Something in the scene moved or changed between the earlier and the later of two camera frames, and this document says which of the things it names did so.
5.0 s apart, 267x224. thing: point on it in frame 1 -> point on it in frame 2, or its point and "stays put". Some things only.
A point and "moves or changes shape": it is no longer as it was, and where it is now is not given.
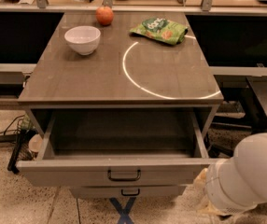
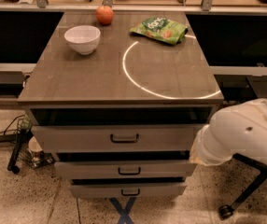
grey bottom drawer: (128, 191) stays put
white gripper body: (216, 186) -> (204, 149)
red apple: (105, 15) stays put
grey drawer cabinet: (125, 106) stays put
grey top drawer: (119, 149) moves or changes shape
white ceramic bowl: (83, 39) stays put
